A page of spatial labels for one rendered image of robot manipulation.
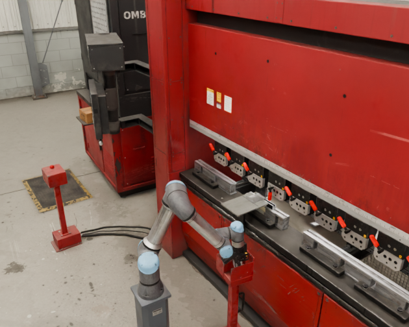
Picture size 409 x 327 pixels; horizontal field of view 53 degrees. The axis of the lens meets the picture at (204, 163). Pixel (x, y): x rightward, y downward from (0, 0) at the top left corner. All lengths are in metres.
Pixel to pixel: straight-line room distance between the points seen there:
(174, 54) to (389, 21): 1.66
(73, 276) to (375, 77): 2.93
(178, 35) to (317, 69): 1.24
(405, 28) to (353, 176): 0.75
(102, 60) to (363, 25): 1.82
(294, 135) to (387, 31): 0.79
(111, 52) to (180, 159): 1.01
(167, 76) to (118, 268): 1.77
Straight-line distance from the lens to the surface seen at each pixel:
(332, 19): 2.15
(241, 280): 2.66
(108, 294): 3.65
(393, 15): 1.97
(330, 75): 2.20
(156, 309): 2.48
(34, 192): 5.28
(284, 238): 2.73
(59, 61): 9.13
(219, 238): 2.28
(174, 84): 3.19
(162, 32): 3.07
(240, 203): 2.80
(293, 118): 2.42
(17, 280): 4.02
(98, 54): 3.10
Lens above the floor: 2.46
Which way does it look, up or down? 26 degrees down
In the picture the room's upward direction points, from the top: straight up
